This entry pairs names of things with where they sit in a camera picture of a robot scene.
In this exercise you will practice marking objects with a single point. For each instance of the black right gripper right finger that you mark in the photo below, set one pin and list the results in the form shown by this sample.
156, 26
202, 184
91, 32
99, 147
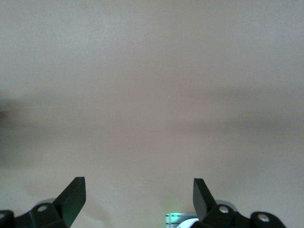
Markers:
204, 202

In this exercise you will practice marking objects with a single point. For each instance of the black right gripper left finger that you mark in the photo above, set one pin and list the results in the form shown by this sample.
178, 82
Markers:
71, 202

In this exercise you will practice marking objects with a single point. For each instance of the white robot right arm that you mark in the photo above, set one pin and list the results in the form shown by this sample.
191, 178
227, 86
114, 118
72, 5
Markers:
187, 224

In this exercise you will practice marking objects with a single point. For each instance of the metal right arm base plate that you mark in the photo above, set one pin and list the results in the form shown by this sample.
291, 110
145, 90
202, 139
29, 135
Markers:
171, 219

